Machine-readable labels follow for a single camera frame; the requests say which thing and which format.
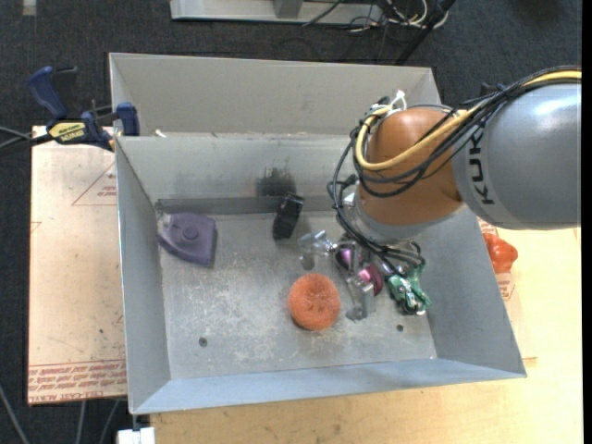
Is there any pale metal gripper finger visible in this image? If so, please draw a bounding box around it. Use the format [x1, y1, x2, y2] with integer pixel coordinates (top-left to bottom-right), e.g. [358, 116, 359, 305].
[297, 229, 338, 270]
[344, 275, 377, 322]

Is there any magenta round toy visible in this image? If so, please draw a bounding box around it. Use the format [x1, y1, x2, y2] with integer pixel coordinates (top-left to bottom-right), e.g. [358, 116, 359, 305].
[335, 245, 386, 296]

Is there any black ribbed plastic piece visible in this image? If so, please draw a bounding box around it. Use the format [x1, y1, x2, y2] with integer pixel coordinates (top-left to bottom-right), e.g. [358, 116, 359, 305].
[271, 192, 305, 241]

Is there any orange scrubber ball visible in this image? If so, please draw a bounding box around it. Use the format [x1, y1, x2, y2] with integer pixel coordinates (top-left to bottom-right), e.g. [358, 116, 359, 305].
[287, 273, 342, 332]

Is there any grey metal bin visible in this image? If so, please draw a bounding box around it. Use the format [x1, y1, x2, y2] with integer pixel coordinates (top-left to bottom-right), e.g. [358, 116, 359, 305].
[108, 52, 527, 416]

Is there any purple plastic toy iron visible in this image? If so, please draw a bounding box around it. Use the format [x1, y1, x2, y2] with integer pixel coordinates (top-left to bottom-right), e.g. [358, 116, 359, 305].
[155, 211, 219, 268]

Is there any brown cardboard board, red print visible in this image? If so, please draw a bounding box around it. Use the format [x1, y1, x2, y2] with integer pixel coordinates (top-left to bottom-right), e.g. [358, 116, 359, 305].
[27, 125, 129, 406]

